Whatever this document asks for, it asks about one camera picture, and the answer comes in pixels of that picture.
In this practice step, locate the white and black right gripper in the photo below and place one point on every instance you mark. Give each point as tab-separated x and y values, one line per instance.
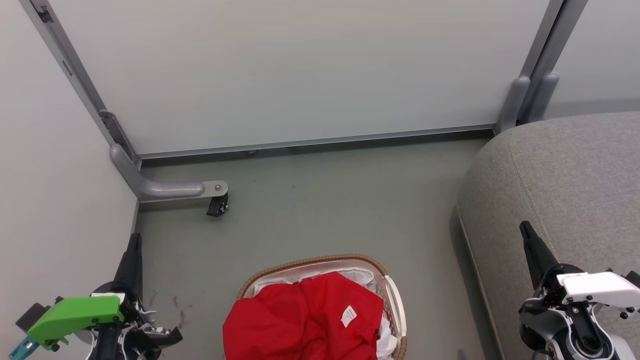
600	290

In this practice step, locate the grey partition foot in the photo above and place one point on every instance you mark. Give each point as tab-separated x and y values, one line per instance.
165	189

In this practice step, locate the grey partition bottom rail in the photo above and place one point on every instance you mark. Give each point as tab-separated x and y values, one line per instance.
310	142

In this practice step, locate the black caster wheel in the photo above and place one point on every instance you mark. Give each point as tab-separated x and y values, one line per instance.
218	205

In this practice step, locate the grey partition post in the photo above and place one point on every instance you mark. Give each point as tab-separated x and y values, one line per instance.
75	75
537	75

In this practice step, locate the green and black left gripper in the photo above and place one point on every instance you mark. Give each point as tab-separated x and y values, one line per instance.
75	315

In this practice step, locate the red garment with white label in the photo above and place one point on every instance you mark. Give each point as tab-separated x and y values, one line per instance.
300	320

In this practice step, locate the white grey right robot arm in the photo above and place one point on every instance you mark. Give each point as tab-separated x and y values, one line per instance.
535	320

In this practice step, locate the grey fabric sofa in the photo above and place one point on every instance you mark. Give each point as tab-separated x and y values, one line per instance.
575	175

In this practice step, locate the white laundry basket rattan rim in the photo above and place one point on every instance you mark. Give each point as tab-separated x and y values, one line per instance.
395	300

